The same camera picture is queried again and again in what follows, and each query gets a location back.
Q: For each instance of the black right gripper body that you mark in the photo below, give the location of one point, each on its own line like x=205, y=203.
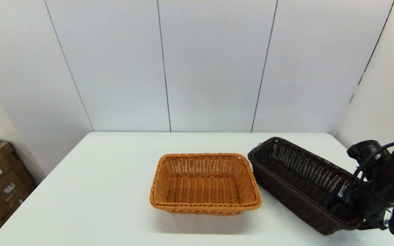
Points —
x=371, y=201

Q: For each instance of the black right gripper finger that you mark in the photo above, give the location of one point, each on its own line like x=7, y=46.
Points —
x=371, y=226

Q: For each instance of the dark brown wicker basket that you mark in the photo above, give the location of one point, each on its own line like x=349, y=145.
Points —
x=296, y=194

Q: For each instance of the orange wicker basket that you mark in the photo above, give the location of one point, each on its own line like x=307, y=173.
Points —
x=204, y=186

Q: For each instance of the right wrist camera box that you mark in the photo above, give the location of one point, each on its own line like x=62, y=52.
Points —
x=342, y=193

